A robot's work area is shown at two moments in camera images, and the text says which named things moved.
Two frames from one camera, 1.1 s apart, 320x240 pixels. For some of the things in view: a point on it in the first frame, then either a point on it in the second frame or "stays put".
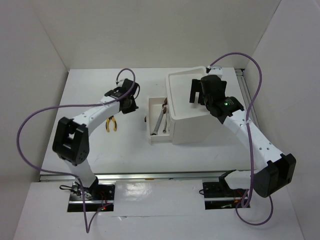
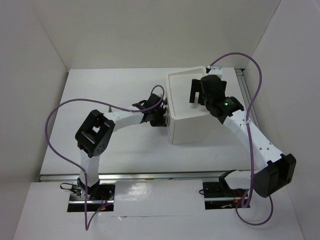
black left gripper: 131,109 → 160,122
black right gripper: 196,87 stays put
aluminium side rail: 241,81 stays put
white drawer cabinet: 191,123 stays put
